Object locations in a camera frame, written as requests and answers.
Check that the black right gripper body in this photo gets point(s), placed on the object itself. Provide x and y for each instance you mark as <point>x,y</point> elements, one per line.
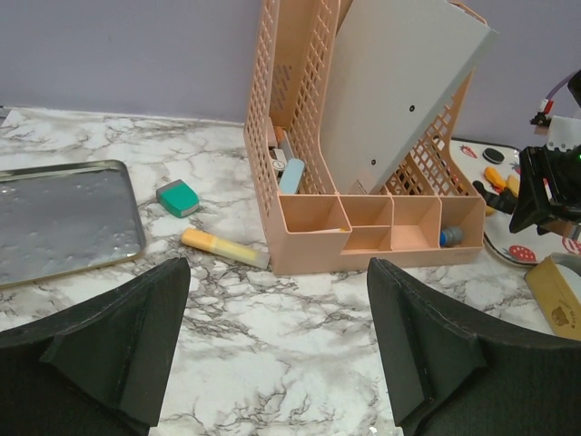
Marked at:
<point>549,192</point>

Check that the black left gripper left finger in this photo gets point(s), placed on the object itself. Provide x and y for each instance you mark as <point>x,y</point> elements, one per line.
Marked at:
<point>100,367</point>

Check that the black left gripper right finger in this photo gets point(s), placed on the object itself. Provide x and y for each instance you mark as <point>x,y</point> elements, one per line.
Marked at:
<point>451,369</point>

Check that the rectangular tan biscuit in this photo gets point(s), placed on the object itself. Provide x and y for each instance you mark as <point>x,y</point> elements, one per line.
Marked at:
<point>513,185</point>

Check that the silver tin lid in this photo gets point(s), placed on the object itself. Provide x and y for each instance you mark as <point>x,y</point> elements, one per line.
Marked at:
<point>67,218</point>

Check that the black-tipped metal tongs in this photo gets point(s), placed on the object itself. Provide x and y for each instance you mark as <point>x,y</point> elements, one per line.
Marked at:
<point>504,202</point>

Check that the orange fish-shaped cookie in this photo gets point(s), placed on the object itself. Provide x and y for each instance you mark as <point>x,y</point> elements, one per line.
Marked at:
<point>495,179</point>

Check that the black round sandwich cookie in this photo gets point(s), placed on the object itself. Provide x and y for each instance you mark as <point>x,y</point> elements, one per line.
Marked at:
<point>493,156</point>

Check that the gold metal cookie tin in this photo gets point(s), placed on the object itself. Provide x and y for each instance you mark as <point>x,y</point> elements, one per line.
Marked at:
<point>555,284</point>

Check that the peach plastic desk organizer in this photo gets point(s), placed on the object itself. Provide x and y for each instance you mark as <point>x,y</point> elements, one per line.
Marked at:
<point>318,229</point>

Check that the teal eraser block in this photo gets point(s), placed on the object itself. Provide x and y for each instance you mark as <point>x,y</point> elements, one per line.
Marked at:
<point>178,198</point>

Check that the grey folder board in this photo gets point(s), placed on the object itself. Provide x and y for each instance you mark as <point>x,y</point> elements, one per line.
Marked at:
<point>394,65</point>

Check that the light blue eraser case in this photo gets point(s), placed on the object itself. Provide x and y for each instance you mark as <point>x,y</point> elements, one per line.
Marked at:
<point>291,176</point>

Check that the pink white stapler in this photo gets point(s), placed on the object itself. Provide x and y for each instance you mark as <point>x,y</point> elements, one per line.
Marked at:
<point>280,149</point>

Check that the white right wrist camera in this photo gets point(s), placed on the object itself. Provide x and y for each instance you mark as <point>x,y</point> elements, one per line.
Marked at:
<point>562,133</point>

